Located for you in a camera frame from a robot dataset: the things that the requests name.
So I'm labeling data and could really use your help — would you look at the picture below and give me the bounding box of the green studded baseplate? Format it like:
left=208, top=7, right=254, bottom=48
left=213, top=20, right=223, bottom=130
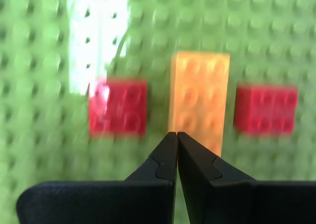
left=0, top=0, right=316, bottom=224

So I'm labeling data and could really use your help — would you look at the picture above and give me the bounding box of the yellow two-by-four brick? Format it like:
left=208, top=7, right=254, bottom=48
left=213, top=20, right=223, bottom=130
left=167, top=50, right=232, bottom=158

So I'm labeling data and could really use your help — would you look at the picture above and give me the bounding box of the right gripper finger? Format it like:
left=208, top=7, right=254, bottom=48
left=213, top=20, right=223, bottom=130
left=177, top=131, right=316, bottom=224
left=16, top=131, right=179, bottom=224

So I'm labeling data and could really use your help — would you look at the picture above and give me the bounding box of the red two-by-two brick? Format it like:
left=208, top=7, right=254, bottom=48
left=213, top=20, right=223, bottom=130
left=88, top=77, right=148, bottom=138
left=233, top=84, right=299, bottom=136

